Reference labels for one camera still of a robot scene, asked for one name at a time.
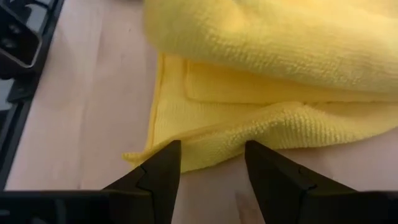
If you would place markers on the yellow microfiber towel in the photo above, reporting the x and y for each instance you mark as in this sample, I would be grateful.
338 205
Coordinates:
264 62

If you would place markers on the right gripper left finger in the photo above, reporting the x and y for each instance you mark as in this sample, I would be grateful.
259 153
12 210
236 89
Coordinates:
158 180

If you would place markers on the black aluminium table frame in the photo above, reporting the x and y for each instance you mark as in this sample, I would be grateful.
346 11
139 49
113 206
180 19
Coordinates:
18 118

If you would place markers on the black table-level camera box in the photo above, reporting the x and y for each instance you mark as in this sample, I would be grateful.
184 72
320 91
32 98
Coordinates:
18 40

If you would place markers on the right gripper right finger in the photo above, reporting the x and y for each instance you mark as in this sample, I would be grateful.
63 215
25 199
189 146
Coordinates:
273 180

